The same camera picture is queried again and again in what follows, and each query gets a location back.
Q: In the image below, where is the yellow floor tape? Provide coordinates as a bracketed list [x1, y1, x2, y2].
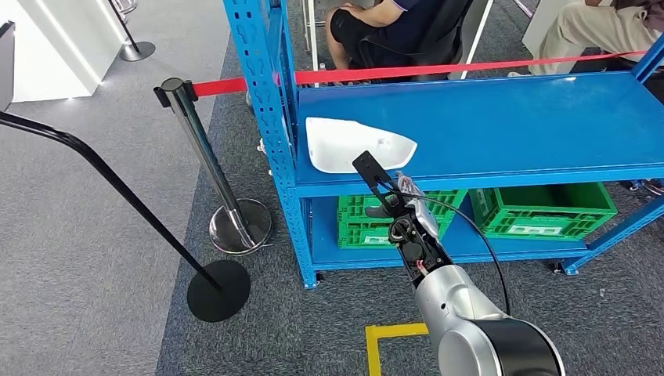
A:
[364, 322, 431, 376]

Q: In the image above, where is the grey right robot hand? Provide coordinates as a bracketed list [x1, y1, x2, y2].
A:
[363, 173, 442, 240]

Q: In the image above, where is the blue metal shelf rack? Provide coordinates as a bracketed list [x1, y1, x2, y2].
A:
[222, 0, 664, 291]

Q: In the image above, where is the red barrier belt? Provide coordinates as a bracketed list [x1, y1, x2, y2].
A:
[193, 50, 648, 99]

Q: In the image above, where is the black straight stanchion with base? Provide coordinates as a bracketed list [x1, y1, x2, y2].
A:
[107, 0, 157, 63]

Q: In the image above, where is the green open plastic crate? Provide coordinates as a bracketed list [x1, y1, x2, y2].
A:
[469, 181, 619, 243]

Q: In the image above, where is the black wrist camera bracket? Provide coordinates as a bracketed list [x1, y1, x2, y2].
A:
[352, 150, 403, 215]

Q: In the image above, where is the person in beige trousers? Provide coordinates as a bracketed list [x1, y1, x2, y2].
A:
[508, 0, 664, 78]

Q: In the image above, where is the person in black chair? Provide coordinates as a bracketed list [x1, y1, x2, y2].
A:
[325, 0, 424, 71]

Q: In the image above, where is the white desk panel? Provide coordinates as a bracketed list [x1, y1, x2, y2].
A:
[521, 0, 572, 57]

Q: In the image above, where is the dark flat panel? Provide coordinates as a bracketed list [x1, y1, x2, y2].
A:
[0, 20, 16, 113]

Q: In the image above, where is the white plastic shell part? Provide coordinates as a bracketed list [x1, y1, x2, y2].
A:
[305, 117, 419, 175]

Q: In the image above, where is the white desk frame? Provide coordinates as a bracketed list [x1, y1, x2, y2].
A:
[301, 0, 494, 82]

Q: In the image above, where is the black curved stanchion pole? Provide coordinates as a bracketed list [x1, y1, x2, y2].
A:
[0, 110, 252, 324]

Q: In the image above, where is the green folded plastic crate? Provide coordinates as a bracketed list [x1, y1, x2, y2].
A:
[337, 189, 468, 225]
[337, 220, 412, 251]

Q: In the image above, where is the white counter block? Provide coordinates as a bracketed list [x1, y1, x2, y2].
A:
[0, 0, 128, 103]

